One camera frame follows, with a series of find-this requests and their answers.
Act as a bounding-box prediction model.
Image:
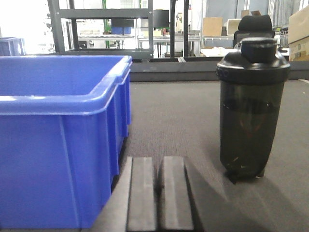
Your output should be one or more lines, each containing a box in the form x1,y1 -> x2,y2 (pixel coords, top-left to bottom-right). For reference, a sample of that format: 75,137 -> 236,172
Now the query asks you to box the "cardboard box right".
288,6 -> 309,61

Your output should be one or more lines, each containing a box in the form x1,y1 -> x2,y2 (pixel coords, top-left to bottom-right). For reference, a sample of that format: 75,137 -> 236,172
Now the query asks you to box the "dark shaker bottle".
216,37 -> 290,183

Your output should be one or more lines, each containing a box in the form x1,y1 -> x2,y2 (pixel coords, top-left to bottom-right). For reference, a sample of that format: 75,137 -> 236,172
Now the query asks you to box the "dark metal shelving rack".
47,0 -> 154,59

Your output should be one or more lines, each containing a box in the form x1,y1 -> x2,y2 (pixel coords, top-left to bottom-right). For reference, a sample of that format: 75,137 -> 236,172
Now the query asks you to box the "black office chair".
233,14 -> 275,47

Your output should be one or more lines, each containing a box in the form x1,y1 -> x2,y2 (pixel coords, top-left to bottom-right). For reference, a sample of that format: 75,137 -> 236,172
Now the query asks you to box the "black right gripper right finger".
158,156 -> 194,231

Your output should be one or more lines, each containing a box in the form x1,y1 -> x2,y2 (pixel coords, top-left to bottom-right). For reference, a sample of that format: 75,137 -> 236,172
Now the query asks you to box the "large blue plastic bin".
0,55 -> 132,229

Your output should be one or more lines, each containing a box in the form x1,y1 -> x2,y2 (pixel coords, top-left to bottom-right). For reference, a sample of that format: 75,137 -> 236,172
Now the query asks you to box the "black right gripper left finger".
126,157 -> 157,232

